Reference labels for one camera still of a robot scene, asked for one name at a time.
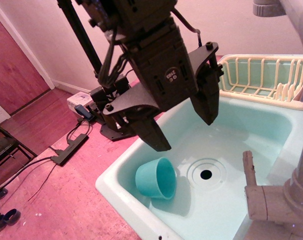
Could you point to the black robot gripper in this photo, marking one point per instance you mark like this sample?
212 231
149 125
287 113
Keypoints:
167 75

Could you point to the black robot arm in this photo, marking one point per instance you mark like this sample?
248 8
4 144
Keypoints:
130 18

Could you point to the teal plastic cup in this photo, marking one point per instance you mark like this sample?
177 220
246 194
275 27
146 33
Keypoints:
156 179

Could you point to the mint green toy sink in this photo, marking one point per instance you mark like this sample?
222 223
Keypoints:
209 201

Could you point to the white cardboard box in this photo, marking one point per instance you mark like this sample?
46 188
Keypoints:
79 98

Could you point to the blue black adapter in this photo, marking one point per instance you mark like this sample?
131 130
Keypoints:
83 112

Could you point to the black USB hub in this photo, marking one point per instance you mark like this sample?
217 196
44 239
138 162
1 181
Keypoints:
63 156

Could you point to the cream dish drying rack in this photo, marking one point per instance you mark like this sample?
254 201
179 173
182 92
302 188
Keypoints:
270 79

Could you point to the beige toy faucet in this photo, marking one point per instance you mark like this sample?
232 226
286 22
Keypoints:
276 211

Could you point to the black folding chair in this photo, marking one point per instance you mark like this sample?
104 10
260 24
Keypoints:
10 145

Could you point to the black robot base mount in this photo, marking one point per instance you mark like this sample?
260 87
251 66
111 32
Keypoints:
103 98

